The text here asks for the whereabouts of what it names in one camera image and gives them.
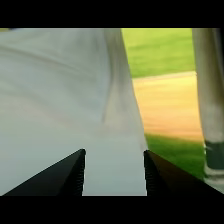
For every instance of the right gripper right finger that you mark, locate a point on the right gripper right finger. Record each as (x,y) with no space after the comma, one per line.
(166,180)

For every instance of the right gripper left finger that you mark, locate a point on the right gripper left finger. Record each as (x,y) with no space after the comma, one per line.
(63,178)

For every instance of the white shirt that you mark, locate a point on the white shirt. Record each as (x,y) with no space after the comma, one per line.
(66,100)

